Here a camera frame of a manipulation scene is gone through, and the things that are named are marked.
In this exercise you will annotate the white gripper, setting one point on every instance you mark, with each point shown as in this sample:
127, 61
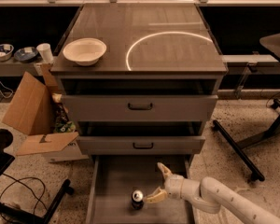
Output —
174, 185

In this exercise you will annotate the pepsi soda can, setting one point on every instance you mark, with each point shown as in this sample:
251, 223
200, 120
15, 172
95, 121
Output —
137, 199

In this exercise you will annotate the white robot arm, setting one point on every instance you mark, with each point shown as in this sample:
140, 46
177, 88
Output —
209, 195

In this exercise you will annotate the bottom open grey drawer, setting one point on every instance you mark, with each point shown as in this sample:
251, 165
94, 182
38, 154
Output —
114, 180

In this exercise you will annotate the middle grey drawer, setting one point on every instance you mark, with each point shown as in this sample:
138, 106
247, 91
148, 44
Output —
140, 145

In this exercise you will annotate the top grey drawer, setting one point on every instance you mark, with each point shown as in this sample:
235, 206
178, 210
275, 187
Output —
139, 108

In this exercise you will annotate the grey drawer cabinet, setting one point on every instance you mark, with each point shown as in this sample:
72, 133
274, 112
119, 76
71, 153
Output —
144, 39

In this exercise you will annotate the black table leg stand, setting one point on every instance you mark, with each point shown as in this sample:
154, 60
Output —
272, 44

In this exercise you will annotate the snack bags in box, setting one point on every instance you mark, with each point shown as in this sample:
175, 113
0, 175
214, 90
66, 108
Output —
62, 123

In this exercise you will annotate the open cardboard box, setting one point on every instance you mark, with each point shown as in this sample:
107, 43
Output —
31, 112

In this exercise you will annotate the white paper bowl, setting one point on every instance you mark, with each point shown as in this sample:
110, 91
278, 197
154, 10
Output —
84, 51

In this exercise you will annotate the black chair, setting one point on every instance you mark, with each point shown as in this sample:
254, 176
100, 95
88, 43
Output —
14, 215

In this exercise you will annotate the white paper cup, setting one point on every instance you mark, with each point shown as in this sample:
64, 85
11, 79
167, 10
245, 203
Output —
45, 52

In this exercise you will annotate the dark blue bowl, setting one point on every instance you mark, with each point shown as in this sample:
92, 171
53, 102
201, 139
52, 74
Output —
26, 55

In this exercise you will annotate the grey low shelf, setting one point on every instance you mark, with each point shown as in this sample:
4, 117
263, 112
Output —
14, 68

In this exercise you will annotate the blue patterned bowl left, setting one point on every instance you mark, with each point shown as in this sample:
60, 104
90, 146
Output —
5, 52

